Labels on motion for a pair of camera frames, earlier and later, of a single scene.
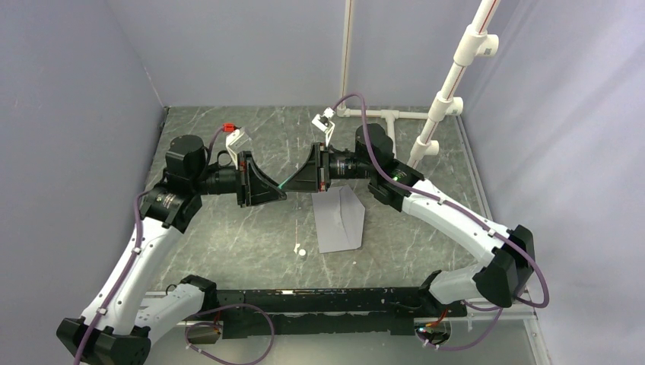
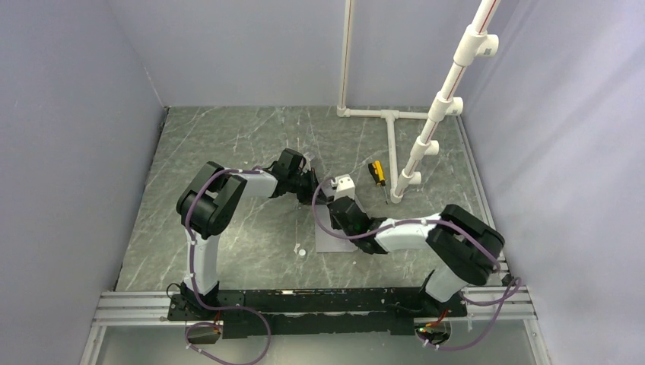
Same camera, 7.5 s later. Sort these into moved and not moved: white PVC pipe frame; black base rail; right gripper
Moved: right gripper
Not moved: black base rail; white PVC pipe frame
